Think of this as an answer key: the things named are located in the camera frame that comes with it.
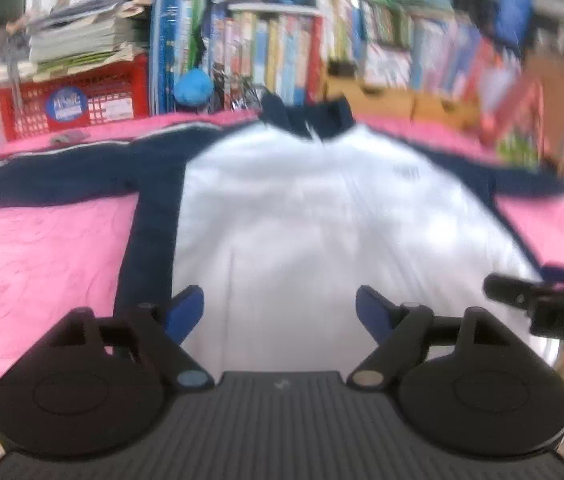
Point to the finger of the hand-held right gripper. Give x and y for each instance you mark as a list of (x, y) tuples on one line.
[(509, 291)]

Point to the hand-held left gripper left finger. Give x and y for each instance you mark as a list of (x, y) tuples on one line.
[(184, 312)]

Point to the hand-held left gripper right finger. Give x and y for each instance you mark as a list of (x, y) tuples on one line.
[(374, 310)]

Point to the white and navy jacket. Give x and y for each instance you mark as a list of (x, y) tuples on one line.
[(312, 220)]

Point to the pink rabbit print blanket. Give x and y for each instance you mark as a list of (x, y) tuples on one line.
[(36, 260)]

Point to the wooden drawer organizer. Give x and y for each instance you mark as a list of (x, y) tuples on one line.
[(387, 102)]

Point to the small grey toy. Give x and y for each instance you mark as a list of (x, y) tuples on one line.
[(67, 136)]

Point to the black model bicycle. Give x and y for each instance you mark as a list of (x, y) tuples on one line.
[(239, 100)]

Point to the blue plush ball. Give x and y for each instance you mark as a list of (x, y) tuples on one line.
[(193, 87)]

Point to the red plastic crate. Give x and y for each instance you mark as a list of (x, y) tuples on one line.
[(116, 85)]

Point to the row of standing books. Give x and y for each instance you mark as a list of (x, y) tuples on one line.
[(282, 45)]

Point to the blue cardboard box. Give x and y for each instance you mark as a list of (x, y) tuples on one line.
[(514, 10)]

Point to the stack of paper workbooks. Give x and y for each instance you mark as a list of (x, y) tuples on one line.
[(76, 40)]

